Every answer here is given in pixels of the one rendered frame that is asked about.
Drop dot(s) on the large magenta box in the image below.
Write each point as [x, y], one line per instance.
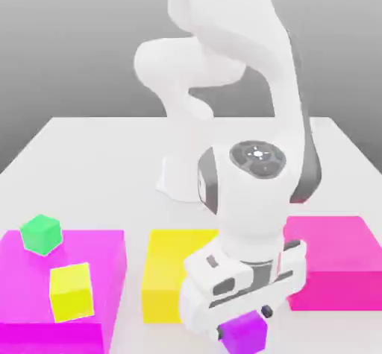
[101, 285]

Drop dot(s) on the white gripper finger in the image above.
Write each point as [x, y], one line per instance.
[220, 333]
[266, 311]

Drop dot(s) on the small yellow cube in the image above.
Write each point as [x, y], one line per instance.
[71, 293]

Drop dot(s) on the large yellow box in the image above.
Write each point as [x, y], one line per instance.
[164, 270]

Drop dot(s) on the small purple cube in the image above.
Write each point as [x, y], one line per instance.
[246, 334]

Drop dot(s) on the small green cube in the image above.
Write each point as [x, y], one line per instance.
[41, 234]

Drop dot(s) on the large pink box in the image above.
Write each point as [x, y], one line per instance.
[337, 258]

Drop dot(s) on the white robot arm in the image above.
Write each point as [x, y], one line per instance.
[253, 211]

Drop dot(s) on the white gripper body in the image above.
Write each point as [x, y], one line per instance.
[238, 309]

